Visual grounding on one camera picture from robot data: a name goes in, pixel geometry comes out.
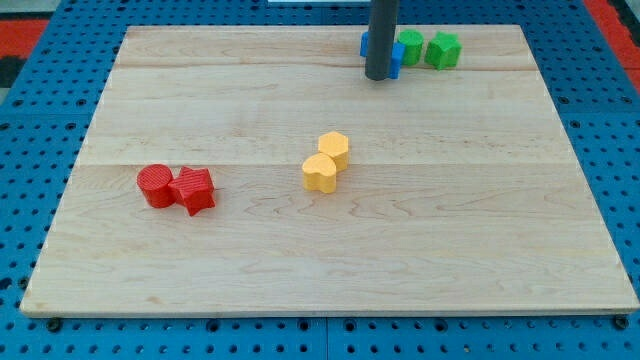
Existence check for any yellow hexagon block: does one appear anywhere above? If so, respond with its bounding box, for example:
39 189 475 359
318 131 349 172

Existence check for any blue cube block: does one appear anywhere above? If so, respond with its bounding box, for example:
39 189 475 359
388 42 405 79

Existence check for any yellow heart block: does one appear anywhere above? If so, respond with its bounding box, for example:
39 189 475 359
302 153 337 194

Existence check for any red star block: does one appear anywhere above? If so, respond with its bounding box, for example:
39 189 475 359
168 166 216 216

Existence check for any wooden board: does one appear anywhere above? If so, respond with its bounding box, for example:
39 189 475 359
21 25 639 318

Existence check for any blue block behind rod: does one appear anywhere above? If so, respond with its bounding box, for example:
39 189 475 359
359 31 369 58

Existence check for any red cylinder block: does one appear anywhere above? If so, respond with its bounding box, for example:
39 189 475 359
136 164 175 208

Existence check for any green cylinder block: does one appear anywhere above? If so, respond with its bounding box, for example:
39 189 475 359
398 29 424 66

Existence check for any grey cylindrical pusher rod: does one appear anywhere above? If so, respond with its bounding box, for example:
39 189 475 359
365 0 400 81

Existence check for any green star block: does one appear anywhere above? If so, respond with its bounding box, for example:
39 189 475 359
425 31 462 70

